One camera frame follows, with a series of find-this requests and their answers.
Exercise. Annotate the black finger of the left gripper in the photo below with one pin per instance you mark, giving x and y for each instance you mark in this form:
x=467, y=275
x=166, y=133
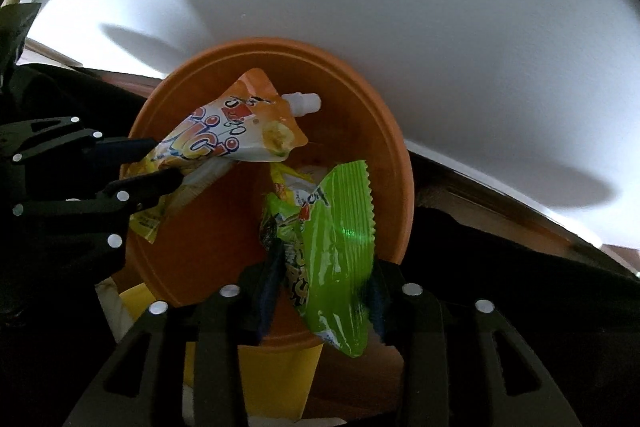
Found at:
x=43, y=215
x=65, y=140

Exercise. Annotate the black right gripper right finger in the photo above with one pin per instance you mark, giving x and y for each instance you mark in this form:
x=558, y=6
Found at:
x=463, y=364

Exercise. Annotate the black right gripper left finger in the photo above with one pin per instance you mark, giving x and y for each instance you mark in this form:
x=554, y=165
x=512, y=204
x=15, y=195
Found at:
x=142, y=383

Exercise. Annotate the orange drink pouch white cap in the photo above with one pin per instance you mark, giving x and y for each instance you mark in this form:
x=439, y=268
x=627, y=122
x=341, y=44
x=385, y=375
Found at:
x=249, y=122

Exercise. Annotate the green snack wrapper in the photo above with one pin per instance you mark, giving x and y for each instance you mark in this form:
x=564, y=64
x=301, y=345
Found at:
x=320, y=225

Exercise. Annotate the orange plastic trash bin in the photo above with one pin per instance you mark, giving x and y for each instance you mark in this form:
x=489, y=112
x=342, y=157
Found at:
x=208, y=243

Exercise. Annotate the white bed frame side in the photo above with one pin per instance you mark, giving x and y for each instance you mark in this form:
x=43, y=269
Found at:
x=539, y=98

